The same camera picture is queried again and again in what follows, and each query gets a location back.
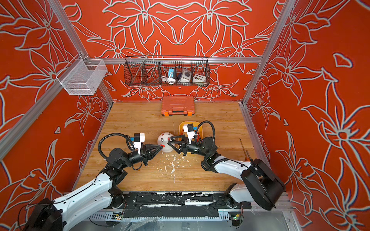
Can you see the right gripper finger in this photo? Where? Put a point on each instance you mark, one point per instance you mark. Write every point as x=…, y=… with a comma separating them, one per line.
x=176, y=146
x=176, y=139

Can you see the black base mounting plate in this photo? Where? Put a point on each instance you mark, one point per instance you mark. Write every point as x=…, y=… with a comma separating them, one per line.
x=176, y=204

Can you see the white dome with screws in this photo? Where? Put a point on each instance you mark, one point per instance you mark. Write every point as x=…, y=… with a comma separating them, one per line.
x=163, y=140

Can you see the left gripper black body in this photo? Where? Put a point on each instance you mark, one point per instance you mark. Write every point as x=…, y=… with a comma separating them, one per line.
x=134, y=160

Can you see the clear plastic wall bin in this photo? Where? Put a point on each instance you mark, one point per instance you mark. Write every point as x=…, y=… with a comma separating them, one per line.
x=83, y=79

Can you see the orange tool case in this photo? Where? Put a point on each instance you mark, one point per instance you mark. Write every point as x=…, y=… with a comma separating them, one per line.
x=178, y=105

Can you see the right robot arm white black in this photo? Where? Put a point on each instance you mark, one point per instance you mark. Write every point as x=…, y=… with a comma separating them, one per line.
x=260, y=184

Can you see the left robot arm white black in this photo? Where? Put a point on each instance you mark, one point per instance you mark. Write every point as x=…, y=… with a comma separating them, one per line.
x=63, y=213

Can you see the orange handled screwdriver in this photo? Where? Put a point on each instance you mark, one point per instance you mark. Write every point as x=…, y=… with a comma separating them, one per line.
x=246, y=153

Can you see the white socket block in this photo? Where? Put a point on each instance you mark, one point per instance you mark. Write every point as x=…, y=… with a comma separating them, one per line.
x=199, y=79

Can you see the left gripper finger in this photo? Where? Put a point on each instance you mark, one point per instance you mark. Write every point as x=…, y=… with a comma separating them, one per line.
x=149, y=146
x=151, y=153

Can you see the yellow plastic tray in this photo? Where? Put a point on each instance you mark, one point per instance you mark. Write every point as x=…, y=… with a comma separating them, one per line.
x=198, y=135

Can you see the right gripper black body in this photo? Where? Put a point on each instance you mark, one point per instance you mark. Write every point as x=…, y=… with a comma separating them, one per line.
x=196, y=149

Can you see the white power adapter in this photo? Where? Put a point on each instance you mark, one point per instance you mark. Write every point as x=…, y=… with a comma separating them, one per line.
x=185, y=76

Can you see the blue white small box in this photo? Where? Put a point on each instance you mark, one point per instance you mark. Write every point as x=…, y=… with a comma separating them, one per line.
x=171, y=73

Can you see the black wire wall basket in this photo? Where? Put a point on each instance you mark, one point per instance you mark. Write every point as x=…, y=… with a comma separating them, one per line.
x=152, y=70

